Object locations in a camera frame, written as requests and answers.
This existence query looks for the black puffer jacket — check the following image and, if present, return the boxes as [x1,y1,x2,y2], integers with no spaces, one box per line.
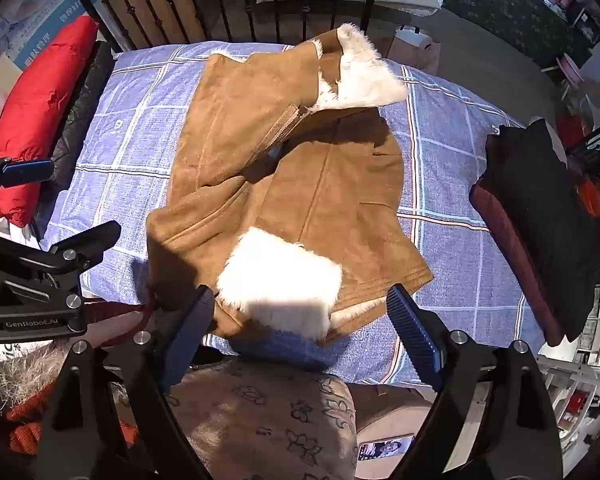
[34,40,118,231]

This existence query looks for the brown leather bag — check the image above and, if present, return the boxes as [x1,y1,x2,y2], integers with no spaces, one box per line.
[350,384,437,441]

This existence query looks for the folded black maroon jacket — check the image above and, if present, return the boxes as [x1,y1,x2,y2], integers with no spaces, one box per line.
[469,117,600,347]

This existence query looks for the orange garment with grey fur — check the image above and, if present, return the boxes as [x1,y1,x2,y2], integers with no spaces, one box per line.
[0,342,136,461]

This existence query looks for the brown floral cloth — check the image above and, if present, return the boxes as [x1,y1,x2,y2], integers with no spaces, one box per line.
[167,355,358,480]

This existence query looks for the pink stool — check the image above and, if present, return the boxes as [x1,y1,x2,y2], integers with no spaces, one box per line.
[541,52,590,103]

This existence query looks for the blue white printed board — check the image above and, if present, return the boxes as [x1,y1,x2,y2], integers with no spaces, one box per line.
[0,0,88,70]

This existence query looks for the brown paper bag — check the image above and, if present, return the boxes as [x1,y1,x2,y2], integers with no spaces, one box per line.
[386,27,442,75]

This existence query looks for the blue plaid bedsheet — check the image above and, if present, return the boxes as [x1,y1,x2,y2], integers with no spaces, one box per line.
[39,39,548,386]

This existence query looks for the brown suede fur-lined coat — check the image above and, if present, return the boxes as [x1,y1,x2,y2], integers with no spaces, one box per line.
[146,23,435,348]

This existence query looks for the smartphone with lit screen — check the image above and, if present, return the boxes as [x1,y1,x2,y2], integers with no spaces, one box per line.
[357,436,414,462]

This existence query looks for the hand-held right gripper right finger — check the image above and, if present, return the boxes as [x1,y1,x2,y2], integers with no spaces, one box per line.
[386,284,563,480]

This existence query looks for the black slatted rack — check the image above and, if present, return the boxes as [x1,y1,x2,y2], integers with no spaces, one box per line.
[565,114,600,183]

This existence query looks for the black iron bed frame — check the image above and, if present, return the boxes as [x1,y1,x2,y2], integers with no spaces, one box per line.
[60,0,386,53]

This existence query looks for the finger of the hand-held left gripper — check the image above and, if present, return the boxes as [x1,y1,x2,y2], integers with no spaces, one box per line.
[0,150,54,211]
[30,220,122,286]

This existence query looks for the red down jacket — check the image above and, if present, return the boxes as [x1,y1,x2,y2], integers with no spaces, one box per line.
[0,15,101,228]

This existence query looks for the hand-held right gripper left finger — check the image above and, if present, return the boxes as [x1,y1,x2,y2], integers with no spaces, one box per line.
[37,284,216,480]

